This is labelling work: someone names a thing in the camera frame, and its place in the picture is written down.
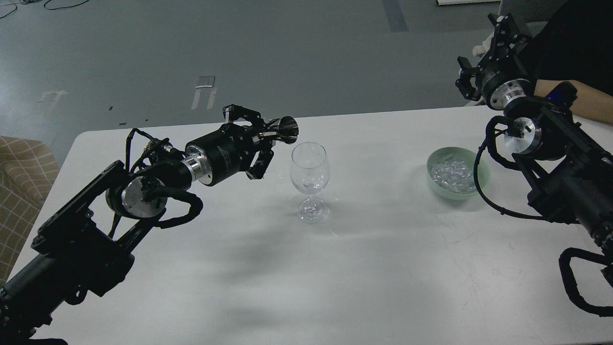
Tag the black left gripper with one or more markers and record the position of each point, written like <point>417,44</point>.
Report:
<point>230,149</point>

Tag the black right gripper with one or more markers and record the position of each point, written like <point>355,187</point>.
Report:
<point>502,80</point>

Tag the steel double jigger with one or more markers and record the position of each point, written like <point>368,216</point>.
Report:
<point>284,129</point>

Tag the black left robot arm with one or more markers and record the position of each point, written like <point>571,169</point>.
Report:
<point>86,246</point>

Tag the person's forearm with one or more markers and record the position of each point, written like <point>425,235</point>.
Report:
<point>590,103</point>

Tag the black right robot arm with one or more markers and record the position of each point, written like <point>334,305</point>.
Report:
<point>569,173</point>

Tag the clear wine glass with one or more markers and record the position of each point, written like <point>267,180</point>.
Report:
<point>310,174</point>

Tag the pile of ice cubes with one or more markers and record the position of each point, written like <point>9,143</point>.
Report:
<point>454,176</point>

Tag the white office chair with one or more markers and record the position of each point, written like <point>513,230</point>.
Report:
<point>481,50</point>

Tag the silver floor plate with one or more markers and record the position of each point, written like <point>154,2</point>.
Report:
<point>205,92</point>

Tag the green bowl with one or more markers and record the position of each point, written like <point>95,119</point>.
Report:
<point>481,173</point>

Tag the beige checkered sofa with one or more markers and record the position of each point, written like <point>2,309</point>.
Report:
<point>28,170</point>

